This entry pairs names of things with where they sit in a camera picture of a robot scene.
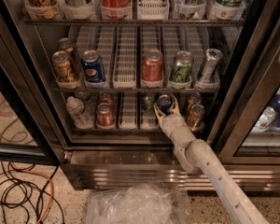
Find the gold can middle front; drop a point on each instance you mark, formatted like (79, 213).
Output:
(63, 66)

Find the blue pepsi can middle shelf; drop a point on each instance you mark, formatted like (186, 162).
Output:
(93, 66)

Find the glass fridge door left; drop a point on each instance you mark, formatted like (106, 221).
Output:
(17, 85)

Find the steel fridge base grille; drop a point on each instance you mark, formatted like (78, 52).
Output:
(110, 169)

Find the copper can bottom rear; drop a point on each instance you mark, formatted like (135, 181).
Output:
(194, 98)

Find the red can bottom rear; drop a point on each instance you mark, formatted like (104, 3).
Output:
(105, 97)

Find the copper can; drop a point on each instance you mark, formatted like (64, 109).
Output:
(195, 116)
(194, 98)

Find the slim silver can middle shelf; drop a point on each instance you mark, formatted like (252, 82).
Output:
(211, 60)

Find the gold can middle rear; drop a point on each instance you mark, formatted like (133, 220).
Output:
(66, 44)

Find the copper can bottom front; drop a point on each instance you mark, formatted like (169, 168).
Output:
(195, 116)

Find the green can bottom shelf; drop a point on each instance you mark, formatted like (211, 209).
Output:
(148, 102)

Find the red cola can top shelf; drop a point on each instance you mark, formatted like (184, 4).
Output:
(114, 9)

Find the blue pepsi can shelf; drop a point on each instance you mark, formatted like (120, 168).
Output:
(164, 102)
(93, 66)

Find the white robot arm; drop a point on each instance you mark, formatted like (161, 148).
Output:
(196, 155)

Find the green can middle shelf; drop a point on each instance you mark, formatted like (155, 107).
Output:
(181, 67)

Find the glass fridge door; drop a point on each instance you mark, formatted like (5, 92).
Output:
(239, 144)
(17, 85)

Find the blue pepsi can bottom shelf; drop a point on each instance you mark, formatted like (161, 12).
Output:
(164, 102)

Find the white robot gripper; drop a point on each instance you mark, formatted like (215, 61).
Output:
(173, 123)

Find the glass fridge door right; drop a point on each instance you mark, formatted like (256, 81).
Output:
(239, 144)

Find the clear water bottle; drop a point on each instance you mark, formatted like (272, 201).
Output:
(78, 112)

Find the clear plastic bag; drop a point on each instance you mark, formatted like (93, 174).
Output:
(145, 203)

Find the red can middle shelf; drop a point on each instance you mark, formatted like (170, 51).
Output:
(152, 65)

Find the red can bottom front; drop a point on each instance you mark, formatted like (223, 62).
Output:
(105, 116)

